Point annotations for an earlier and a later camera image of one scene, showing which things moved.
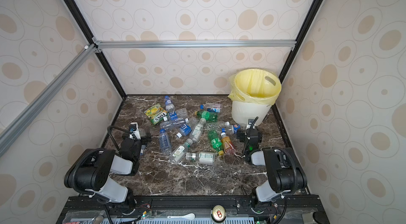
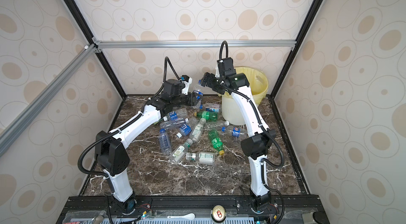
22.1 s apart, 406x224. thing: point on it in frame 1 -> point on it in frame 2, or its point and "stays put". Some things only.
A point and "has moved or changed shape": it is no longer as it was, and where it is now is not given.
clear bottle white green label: (180, 151) stays put
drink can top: (218, 213) stays put
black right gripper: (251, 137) -> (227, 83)
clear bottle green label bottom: (206, 158) stays put
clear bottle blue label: (165, 141) stays put
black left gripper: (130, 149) -> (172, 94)
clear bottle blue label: (169, 107) has moved or changed shape
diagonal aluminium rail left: (17, 124) stays put
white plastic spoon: (188, 216) stays put
